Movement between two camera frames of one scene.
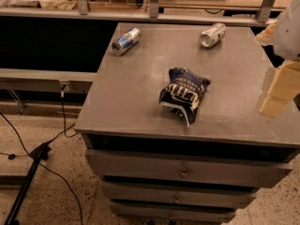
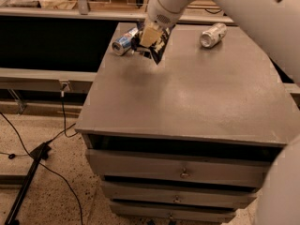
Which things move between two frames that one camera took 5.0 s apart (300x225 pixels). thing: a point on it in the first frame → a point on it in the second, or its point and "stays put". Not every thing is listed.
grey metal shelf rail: (46, 80) stays put
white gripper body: (290, 35) → (161, 16)
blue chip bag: (183, 93) → (155, 51)
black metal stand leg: (39, 154) stays put
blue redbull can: (126, 41) stays put
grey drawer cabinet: (185, 123) stays put
